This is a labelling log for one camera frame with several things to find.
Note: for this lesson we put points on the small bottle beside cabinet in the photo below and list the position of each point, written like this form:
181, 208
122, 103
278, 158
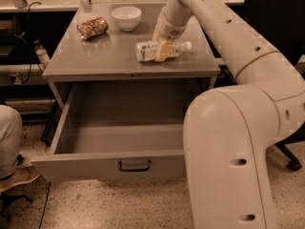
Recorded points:
41, 53

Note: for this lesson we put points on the crushed gold can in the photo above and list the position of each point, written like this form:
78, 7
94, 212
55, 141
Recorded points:
92, 27

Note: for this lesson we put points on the brown shoe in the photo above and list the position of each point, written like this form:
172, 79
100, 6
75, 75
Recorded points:
21, 176

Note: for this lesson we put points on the open grey top drawer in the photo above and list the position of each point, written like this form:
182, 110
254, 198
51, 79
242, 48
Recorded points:
105, 122

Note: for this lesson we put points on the grey drawer cabinet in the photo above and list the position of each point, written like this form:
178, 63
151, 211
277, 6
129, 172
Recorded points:
112, 55

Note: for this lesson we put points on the black office chair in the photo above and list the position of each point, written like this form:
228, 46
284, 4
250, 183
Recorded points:
282, 23

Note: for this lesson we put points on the black drawer handle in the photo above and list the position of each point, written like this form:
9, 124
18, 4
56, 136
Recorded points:
134, 167

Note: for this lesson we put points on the person's leg in beige trousers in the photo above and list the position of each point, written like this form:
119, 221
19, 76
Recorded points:
10, 134

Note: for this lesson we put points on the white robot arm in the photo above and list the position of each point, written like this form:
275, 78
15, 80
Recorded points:
228, 130

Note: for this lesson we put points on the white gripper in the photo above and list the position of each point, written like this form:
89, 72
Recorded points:
169, 30

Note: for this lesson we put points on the clear plastic water bottle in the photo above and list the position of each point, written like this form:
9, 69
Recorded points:
146, 51

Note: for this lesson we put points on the white ceramic bowl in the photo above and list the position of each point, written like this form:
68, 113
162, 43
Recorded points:
126, 18

